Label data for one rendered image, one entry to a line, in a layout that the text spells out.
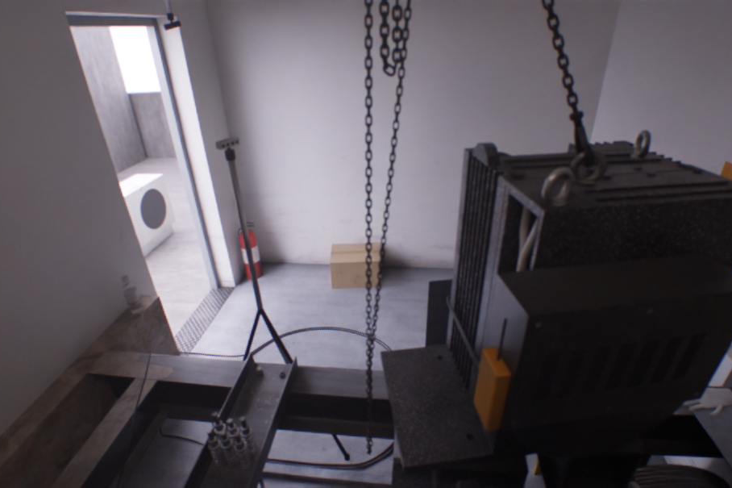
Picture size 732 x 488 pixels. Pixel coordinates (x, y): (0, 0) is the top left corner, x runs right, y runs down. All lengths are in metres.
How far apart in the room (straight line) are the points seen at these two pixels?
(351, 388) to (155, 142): 7.18
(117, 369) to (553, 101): 3.09
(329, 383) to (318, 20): 2.40
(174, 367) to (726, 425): 2.14
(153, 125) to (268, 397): 7.02
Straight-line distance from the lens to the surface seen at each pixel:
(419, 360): 1.41
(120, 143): 7.91
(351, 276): 3.24
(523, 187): 0.86
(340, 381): 1.67
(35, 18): 2.15
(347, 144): 3.18
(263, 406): 1.63
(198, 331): 3.17
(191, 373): 1.87
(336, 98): 3.13
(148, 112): 8.21
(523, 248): 0.88
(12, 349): 1.99
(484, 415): 0.88
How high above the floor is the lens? 1.90
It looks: 29 degrees down
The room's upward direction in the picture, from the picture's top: 2 degrees counter-clockwise
